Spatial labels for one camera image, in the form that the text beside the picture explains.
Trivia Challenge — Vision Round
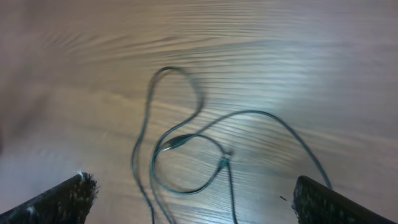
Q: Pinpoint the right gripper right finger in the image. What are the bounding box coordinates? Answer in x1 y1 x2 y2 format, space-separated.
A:
292 175 395 224

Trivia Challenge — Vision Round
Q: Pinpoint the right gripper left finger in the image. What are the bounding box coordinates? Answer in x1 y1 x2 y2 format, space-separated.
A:
1 172 98 224

